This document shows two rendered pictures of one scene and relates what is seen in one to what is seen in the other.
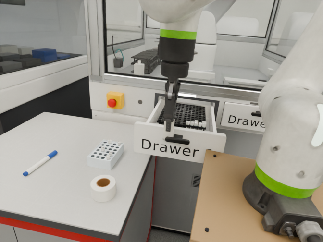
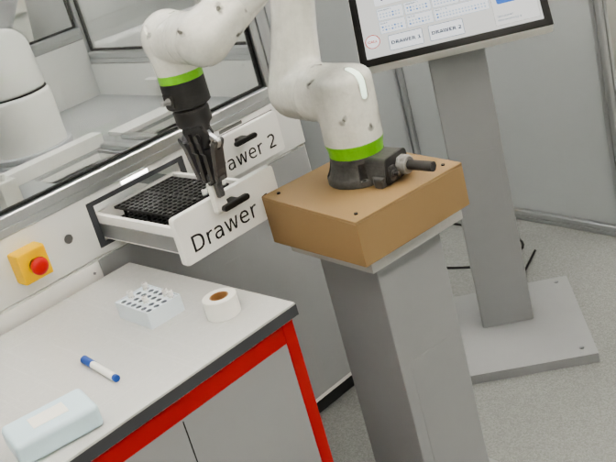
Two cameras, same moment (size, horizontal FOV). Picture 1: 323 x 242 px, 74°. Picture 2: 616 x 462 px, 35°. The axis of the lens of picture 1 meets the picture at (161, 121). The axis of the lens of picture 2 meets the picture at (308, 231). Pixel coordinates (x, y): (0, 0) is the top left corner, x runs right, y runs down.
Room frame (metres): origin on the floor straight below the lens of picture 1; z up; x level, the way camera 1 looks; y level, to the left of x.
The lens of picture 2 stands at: (-0.84, 1.29, 1.59)
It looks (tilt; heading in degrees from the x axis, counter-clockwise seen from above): 22 degrees down; 312
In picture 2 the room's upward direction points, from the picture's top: 15 degrees counter-clockwise
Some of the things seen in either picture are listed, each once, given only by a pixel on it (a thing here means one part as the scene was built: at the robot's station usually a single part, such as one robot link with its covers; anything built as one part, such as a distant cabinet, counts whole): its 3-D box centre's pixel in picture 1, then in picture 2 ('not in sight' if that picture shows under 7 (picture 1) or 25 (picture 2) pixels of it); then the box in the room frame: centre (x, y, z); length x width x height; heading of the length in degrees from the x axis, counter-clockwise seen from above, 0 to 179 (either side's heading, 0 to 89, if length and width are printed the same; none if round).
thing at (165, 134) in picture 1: (168, 129); (218, 196); (0.57, -0.02, 0.93); 0.03 x 0.01 x 0.07; 82
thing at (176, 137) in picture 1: (177, 138); (232, 202); (0.57, -0.05, 0.91); 0.07 x 0.04 x 0.01; 82
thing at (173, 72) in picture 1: (173, 78); (196, 126); (0.58, -0.02, 1.09); 0.08 x 0.07 x 0.09; 172
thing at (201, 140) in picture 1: (177, 143); (228, 214); (0.60, -0.06, 0.87); 0.29 x 0.02 x 0.11; 82
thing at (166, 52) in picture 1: (175, 49); (183, 93); (0.58, -0.02, 1.16); 0.12 x 0.09 x 0.06; 82
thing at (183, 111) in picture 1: (182, 120); (174, 207); (0.80, -0.09, 0.87); 0.22 x 0.18 x 0.06; 172
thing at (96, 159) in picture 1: (106, 153); (149, 305); (0.64, 0.19, 0.78); 0.12 x 0.08 x 0.04; 170
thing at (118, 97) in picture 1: (115, 100); (30, 263); (0.95, 0.23, 0.88); 0.07 x 0.05 x 0.07; 82
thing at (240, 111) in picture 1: (256, 118); (239, 149); (0.87, -0.42, 0.87); 0.29 x 0.02 x 0.11; 82
